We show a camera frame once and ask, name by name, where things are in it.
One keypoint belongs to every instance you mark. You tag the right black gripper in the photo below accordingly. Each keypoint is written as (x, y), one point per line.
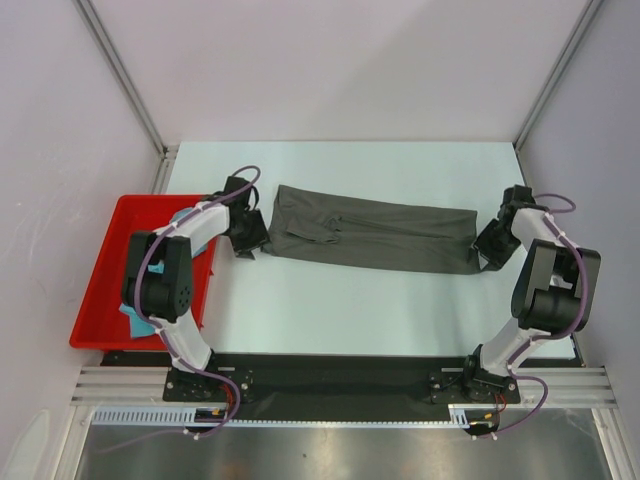
(495, 258)

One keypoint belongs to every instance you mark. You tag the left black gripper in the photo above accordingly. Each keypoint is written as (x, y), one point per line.
(243, 249)

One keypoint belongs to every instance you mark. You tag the dark grey t-shirt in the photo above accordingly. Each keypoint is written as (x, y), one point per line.
(340, 230)

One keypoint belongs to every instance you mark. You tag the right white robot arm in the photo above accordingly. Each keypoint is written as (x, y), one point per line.
(552, 296)

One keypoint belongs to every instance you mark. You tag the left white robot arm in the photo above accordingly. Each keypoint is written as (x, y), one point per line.
(159, 281)

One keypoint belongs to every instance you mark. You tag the teal t-shirt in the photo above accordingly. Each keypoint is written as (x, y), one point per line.
(138, 328)

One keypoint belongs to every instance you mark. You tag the red plastic bin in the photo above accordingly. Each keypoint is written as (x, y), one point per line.
(100, 325)

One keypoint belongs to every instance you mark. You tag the left aluminium corner post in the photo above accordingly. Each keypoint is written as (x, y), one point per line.
(113, 59)

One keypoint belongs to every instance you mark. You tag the aluminium corner post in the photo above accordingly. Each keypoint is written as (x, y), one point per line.
(113, 59)
(579, 32)

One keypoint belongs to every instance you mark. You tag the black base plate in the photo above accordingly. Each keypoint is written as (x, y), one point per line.
(327, 388)

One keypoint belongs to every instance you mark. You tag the aluminium frame rail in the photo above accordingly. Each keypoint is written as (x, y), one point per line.
(568, 388)

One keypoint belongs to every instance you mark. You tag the grey slotted cable duct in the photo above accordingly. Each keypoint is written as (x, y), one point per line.
(195, 417)

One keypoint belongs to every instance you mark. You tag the right aluminium corner post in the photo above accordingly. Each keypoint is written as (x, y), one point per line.
(579, 32)

